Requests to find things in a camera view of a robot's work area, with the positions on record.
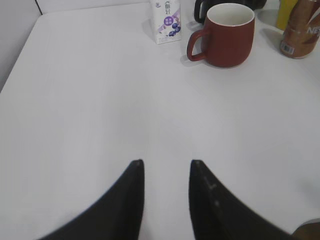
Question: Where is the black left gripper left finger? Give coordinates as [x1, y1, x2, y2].
[42, 159, 145, 240]

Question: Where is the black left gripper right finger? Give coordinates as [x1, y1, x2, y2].
[189, 159, 294, 240]

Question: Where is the red ceramic mug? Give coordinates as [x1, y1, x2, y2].
[186, 3, 255, 68]

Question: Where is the glossy black mug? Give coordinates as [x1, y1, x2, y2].
[193, 0, 267, 25]

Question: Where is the brown Nescafe coffee bottle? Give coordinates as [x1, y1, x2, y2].
[280, 0, 320, 59]

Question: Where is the white blueberry yogurt bottle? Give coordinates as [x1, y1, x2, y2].
[149, 0, 182, 45]

